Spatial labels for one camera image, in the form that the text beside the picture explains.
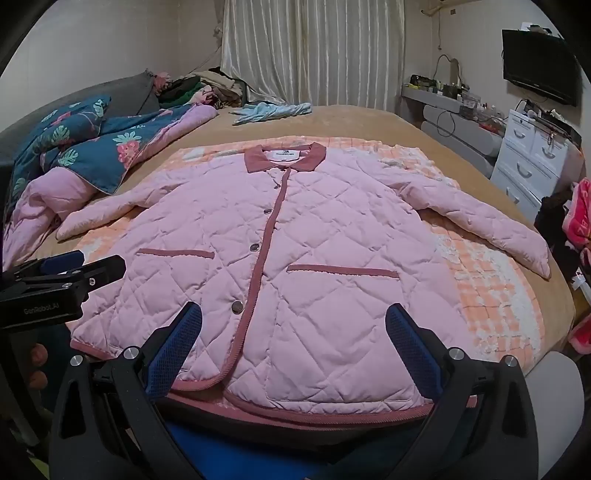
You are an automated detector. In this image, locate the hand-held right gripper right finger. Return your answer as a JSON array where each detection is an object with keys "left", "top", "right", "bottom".
[{"left": 369, "top": 302, "right": 541, "bottom": 480}]

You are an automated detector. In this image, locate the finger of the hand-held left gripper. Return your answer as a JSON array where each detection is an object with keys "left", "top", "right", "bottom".
[
  {"left": 69, "top": 255, "right": 127, "bottom": 296},
  {"left": 2, "top": 250, "right": 88, "bottom": 282}
]

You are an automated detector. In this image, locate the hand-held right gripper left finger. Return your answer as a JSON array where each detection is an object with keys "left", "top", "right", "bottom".
[{"left": 48, "top": 301, "right": 204, "bottom": 480}]

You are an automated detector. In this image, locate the pink quilted jacket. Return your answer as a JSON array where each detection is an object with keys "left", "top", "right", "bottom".
[{"left": 55, "top": 142, "right": 552, "bottom": 423}]

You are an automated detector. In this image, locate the pile of clothes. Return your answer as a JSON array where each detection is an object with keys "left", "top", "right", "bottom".
[{"left": 154, "top": 67, "right": 252, "bottom": 112}]

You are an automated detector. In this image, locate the person's left hand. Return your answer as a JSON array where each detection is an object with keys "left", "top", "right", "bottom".
[{"left": 25, "top": 342, "right": 51, "bottom": 391}]

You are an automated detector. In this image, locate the orange checked blanket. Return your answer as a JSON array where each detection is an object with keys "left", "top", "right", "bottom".
[{"left": 65, "top": 136, "right": 546, "bottom": 407}]

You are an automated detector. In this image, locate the blue floral quilt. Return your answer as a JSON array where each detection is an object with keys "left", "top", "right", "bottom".
[{"left": 2, "top": 95, "right": 220, "bottom": 273}]

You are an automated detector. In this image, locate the white round stool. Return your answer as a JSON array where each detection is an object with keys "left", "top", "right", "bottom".
[{"left": 522, "top": 351, "right": 585, "bottom": 480}]

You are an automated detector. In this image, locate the grey pillow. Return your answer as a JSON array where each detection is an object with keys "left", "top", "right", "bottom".
[{"left": 0, "top": 69, "right": 160, "bottom": 167}]

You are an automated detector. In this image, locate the dark clothing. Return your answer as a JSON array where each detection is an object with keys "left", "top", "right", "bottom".
[{"left": 536, "top": 194, "right": 580, "bottom": 287}]

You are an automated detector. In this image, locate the pink printed towel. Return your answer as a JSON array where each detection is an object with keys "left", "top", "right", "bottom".
[{"left": 561, "top": 178, "right": 591, "bottom": 245}]

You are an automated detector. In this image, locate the light blue garment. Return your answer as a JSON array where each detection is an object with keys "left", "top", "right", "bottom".
[{"left": 231, "top": 102, "right": 315, "bottom": 126}]

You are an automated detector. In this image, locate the white drawer cabinet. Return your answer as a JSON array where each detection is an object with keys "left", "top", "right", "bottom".
[{"left": 489, "top": 108, "right": 583, "bottom": 222}]

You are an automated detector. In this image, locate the tan bed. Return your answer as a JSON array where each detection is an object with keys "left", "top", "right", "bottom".
[{"left": 0, "top": 104, "right": 578, "bottom": 370}]

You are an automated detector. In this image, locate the grey desk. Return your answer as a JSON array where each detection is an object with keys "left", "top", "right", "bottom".
[{"left": 401, "top": 83, "right": 504, "bottom": 178}]

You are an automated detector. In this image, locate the clutter of small bottles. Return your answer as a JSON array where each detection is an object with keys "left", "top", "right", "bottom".
[{"left": 409, "top": 74, "right": 509, "bottom": 125}]

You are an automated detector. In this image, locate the white striped curtain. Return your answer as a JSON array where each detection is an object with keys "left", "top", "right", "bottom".
[{"left": 221, "top": 0, "right": 407, "bottom": 112}]

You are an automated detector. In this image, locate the black television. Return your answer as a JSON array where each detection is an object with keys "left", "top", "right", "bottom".
[{"left": 502, "top": 28, "right": 583, "bottom": 108}]

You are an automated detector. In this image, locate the black cable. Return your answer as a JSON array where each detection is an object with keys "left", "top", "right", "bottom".
[{"left": 436, "top": 110, "right": 458, "bottom": 138}]

